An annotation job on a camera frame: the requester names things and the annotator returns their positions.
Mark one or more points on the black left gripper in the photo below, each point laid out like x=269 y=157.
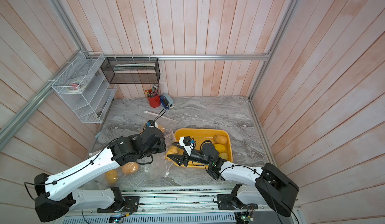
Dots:
x=158 y=137

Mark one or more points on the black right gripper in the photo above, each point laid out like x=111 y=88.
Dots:
x=185 y=158

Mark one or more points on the clear zipper bag pink zip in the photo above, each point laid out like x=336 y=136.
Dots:
x=124 y=182

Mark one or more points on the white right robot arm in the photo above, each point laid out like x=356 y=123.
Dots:
x=255 y=186

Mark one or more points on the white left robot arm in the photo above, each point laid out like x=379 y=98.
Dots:
x=59 y=194

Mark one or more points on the yellow plastic tray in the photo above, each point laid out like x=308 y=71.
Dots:
x=201 y=135

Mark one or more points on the light blue stapler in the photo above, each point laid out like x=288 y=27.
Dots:
x=171 y=104

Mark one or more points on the red metal pencil bucket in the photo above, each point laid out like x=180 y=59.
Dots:
x=154 y=102

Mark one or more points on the coloured pencils bunch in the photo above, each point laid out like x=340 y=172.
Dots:
x=153 y=92

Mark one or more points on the tape roll on shelf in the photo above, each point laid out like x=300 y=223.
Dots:
x=76 y=86

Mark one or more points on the white wire mesh shelf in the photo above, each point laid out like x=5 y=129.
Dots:
x=91 y=105

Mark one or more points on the black mesh wall basket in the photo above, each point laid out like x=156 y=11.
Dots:
x=131 y=70

